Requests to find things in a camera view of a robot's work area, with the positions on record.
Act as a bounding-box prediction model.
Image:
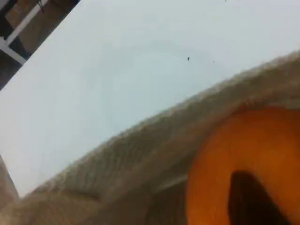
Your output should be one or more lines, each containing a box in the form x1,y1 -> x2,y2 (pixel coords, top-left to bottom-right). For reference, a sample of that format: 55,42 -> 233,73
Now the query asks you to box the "orange toy fruit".
186,105 -> 300,225

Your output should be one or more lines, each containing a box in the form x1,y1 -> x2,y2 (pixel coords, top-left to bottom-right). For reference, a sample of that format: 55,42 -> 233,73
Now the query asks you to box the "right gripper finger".
226,170 -> 291,225

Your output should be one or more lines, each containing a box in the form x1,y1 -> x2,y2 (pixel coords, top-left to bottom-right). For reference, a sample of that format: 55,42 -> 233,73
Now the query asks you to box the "white metal frame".
0,0 -> 50,66

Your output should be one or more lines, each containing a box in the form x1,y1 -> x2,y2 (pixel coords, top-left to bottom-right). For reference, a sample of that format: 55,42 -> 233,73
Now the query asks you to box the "brown jute bag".
0,49 -> 300,225

